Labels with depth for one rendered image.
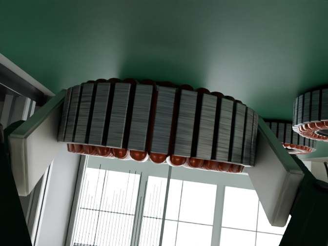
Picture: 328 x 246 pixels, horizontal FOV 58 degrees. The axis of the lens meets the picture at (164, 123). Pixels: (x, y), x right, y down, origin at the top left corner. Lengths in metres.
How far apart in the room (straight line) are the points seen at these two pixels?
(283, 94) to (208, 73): 0.09
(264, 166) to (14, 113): 0.36
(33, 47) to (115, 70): 0.08
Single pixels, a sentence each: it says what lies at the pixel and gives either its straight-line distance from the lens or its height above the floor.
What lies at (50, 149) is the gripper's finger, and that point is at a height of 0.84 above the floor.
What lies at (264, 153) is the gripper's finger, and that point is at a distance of 0.16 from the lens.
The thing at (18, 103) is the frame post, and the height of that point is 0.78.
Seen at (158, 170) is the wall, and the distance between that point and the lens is 6.61.
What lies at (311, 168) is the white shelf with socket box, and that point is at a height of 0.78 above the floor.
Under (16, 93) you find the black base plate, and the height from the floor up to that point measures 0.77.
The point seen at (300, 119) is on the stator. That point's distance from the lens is 0.30.
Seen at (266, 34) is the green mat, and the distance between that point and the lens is 0.20.
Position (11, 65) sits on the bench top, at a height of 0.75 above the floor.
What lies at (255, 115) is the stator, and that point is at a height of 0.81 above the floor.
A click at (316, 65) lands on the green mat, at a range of 0.25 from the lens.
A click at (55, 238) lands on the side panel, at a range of 0.68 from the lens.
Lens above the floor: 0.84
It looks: 9 degrees down
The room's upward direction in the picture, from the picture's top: 172 degrees counter-clockwise
